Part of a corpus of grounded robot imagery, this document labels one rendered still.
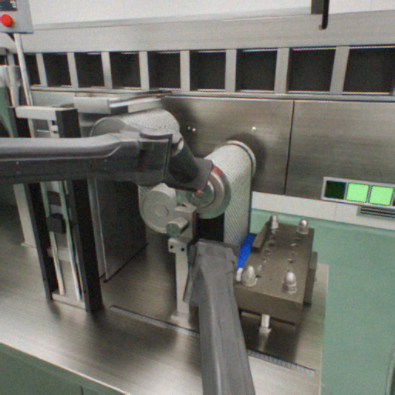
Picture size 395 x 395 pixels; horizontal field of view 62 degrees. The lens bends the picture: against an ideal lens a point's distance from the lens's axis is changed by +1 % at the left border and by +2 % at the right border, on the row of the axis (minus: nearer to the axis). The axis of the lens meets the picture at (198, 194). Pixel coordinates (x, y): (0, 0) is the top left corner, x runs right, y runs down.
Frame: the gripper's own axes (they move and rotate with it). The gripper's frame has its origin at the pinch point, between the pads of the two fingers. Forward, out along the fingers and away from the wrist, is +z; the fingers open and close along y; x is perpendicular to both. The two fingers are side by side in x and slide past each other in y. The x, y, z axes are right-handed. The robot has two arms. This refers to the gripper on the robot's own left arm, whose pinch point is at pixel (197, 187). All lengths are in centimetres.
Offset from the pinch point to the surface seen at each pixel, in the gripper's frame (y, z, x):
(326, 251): 41, 242, 50
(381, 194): 42, 31, 19
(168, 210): -9.5, 9.5, -4.1
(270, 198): -21, 272, 101
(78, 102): -32.8, -9.9, 12.8
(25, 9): -54, -18, 33
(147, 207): -15.7, 9.9, -4.5
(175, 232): -3.0, 3.3, -10.5
